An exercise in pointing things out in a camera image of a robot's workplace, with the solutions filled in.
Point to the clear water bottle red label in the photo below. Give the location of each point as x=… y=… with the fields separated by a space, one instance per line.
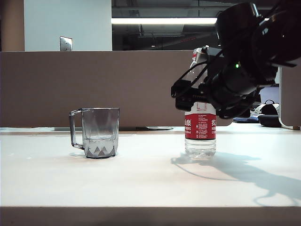
x=200 y=127

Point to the transparent grey plastic mug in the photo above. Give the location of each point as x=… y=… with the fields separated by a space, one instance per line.
x=101 y=146

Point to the black round bag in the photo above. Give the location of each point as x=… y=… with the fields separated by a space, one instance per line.
x=270 y=120

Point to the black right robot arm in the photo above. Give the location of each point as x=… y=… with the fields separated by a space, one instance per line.
x=270 y=35

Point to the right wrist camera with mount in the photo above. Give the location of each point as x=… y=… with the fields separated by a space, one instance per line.
x=203 y=54

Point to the silver monitor stand base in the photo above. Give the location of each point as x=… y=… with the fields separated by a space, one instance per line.
x=160 y=128

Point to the metal wall switch plate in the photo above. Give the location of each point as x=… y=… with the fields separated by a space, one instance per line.
x=65 y=44

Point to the narrow brown desk partition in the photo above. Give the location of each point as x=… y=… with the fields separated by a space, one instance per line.
x=291 y=99

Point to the wide brown desk partition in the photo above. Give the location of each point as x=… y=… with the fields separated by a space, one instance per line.
x=94 y=82

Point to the black monitor with lit screen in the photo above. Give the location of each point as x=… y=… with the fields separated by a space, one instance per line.
x=270 y=94

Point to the long ceiling light strip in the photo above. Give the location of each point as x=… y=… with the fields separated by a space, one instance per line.
x=164 y=21

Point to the blue cloth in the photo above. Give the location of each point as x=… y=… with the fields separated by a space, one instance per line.
x=247 y=120

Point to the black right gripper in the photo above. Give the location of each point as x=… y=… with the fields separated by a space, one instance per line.
x=204 y=95

